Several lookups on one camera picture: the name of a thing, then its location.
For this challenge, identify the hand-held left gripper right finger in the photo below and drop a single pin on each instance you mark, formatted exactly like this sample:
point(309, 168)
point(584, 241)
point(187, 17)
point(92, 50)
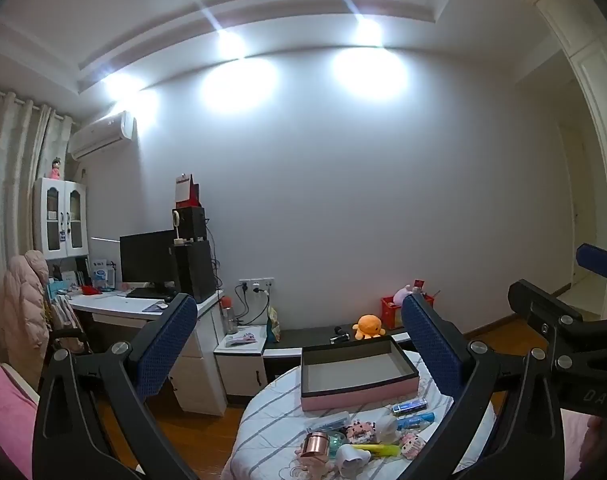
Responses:
point(433, 342)

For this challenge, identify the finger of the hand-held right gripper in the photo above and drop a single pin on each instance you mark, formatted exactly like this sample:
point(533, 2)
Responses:
point(538, 307)
point(601, 262)

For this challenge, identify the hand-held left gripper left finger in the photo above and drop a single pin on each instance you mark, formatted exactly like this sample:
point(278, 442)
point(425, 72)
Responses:
point(166, 342)

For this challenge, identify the blue patterned case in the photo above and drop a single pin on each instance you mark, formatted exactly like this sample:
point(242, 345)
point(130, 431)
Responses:
point(411, 406)

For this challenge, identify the blue plastic comb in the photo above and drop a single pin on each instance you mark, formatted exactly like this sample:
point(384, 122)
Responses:
point(416, 421)

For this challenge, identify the pink shallow cardboard box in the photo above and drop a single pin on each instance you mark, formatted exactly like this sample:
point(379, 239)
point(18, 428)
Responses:
point(353, 375)

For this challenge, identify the pixel block figure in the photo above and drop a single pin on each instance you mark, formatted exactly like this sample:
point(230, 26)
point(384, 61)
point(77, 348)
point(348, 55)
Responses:
point(356, 432)
point(413, 446)

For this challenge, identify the yellow highlighter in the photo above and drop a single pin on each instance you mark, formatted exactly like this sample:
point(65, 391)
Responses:
point(376, 450)

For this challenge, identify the clear glass bottle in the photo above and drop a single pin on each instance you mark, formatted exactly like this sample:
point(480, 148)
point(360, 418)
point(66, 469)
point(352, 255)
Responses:
point(328, 421)

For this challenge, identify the teal glass ball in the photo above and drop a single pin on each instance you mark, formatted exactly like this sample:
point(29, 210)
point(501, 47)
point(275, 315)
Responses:
point(336, 442)

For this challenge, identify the white charger plug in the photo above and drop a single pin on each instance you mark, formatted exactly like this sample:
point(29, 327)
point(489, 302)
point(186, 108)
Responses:
point(352, 460)

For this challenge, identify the copper cup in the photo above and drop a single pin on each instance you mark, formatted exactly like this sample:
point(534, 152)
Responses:
point(316, 447)

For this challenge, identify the small pale doll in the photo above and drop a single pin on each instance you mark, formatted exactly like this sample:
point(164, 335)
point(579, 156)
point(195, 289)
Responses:
point(308, 467)

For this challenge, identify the black computer mouse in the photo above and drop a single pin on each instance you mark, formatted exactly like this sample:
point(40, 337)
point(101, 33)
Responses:
point(170, 298)

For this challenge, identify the red crate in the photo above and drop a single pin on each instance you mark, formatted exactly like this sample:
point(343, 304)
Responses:
point(393, 316)

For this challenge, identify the black keyboard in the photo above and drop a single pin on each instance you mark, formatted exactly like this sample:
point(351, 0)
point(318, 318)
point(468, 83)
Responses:
point(148, 292)

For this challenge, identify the pink plush toy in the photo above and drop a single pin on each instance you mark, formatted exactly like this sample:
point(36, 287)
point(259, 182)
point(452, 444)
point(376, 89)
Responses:
point(404, 294)

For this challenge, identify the red white small packet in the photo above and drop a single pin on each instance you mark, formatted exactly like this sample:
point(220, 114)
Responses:
point(419, 286)

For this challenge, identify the white desk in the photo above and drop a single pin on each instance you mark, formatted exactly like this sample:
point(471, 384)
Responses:
point(113, 304)

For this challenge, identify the orange octopus plush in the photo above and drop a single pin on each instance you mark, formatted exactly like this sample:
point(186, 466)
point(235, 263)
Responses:
point(369, 326)

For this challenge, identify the clear bottle red cap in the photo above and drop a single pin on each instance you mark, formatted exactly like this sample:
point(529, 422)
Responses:
point(228, 317)

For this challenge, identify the pink blue packet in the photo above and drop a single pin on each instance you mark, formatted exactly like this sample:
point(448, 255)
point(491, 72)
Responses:
point(241, 340)

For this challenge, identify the white nightstand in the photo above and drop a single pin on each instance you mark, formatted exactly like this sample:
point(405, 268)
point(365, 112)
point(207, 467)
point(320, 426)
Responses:
point(238, 365)

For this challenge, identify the black computer tower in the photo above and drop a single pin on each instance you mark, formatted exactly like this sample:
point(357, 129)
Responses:
point(196, 270)

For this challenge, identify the black computer monitor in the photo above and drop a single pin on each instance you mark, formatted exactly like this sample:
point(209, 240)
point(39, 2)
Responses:
point(146, 260)

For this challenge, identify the blue white box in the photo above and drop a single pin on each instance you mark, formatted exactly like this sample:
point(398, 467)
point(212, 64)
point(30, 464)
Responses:
point(102, 275)

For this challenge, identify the red cloth item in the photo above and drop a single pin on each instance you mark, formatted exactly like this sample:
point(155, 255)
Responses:
point(89, 290)

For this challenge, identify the small black gadget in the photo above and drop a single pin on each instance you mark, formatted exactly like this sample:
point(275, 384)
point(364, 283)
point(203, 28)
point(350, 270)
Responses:
point(339, 331)

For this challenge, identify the black office chair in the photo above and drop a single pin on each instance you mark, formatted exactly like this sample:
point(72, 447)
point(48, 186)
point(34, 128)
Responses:
point(68, 334)

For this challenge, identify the colourful printed bag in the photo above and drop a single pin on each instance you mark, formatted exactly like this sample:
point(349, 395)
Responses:
point(63, 315)

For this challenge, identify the yellow green snack bag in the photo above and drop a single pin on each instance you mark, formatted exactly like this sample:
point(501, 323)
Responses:
point(274, 327)

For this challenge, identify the row of books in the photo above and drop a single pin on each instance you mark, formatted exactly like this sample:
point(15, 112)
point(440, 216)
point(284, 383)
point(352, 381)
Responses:
point(70, 276)

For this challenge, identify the black white low cabinet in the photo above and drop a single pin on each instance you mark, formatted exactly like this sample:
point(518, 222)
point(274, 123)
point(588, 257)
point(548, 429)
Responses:
point(313, 335)

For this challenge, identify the small cream desk fan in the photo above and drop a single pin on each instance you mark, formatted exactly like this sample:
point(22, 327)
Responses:
point(176, 220)

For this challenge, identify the black speaker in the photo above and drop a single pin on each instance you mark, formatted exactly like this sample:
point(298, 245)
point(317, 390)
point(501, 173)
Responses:
point(193, 222)

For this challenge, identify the pink puffer jacket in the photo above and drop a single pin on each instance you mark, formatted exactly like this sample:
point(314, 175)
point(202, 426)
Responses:
point(25, 310)

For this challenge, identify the white glass-door cabinet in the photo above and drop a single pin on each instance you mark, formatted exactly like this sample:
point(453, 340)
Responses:
point(60, 220)

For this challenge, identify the pink bedding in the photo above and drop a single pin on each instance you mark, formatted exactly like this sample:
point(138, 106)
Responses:
point(5, 410)

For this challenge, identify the pink doll figurine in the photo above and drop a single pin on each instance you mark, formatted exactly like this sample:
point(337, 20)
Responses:
point(56, 170)

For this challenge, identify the white air conditioner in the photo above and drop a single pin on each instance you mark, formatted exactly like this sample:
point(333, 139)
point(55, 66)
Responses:
point(103, 135)

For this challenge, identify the beige curtain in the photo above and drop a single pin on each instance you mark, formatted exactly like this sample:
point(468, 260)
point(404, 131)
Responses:
point(13, 185)

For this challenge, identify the white wall socket strip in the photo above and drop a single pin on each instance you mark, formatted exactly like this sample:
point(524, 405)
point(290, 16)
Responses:
point(256, 285)

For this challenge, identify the white door frame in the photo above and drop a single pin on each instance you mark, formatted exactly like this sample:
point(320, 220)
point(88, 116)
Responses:
point(598, 110)

